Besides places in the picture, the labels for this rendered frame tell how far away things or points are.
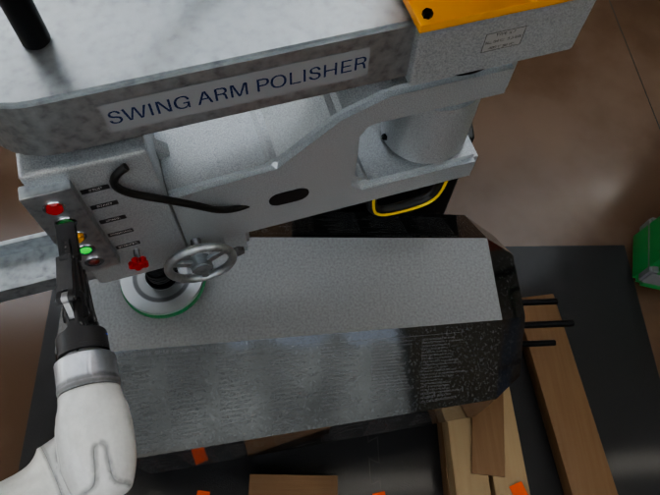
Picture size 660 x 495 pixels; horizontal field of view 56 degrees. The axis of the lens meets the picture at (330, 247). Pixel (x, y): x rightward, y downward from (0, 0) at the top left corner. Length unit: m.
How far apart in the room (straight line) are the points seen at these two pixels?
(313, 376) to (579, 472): 1.15
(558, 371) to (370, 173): 1.41
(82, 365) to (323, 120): 0.56
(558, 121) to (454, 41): 2.23
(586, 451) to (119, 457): 1.86
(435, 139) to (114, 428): 0.79
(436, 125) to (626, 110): 2.23
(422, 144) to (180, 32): 0.56
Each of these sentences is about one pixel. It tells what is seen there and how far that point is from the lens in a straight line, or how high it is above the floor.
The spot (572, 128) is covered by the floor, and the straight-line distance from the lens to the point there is 3.21.
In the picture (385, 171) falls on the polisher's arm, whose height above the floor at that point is 1.24.
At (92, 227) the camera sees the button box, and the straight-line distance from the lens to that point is 1.16.
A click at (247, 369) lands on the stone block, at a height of 0.76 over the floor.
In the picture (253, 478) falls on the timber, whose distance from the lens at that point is 2.23.
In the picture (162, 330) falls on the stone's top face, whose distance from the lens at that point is 1.65.
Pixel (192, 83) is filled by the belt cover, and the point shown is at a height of 1.67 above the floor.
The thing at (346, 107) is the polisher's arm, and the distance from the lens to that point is 1.09.
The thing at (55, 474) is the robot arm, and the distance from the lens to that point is 1.07.
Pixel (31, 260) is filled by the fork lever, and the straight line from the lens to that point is 1.54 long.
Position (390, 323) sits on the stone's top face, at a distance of 1.63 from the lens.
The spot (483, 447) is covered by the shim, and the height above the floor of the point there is 0.22.
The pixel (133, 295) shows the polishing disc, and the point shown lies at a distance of 1.65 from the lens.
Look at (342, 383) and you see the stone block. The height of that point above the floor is 0.72.
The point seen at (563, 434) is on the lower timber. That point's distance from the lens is 2.46.
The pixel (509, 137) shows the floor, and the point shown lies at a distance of 3.07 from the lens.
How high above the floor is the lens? 2.35
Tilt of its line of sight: 64 degrees down
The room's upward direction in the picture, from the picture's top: 4 degrees clockwise
